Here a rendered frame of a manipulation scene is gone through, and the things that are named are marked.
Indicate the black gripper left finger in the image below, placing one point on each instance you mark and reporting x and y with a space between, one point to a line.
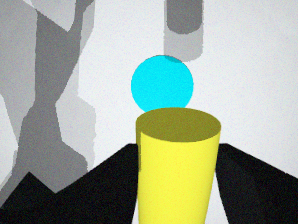
105 195

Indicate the yellow cylinder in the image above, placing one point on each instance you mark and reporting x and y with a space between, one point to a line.
177 152

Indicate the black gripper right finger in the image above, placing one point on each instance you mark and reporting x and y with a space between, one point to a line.
253 192

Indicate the cyan circle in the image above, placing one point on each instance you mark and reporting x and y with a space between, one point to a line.
160 82

